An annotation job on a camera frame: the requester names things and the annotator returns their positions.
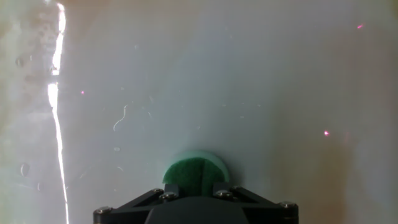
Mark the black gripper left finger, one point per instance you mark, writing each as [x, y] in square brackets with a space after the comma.
[124, 214]

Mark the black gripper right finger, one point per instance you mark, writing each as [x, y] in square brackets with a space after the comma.
[270, 214]

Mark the green sponge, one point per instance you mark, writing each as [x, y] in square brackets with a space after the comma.
[192, 177]

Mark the beige marble slab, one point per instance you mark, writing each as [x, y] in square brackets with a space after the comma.
[217, 77]

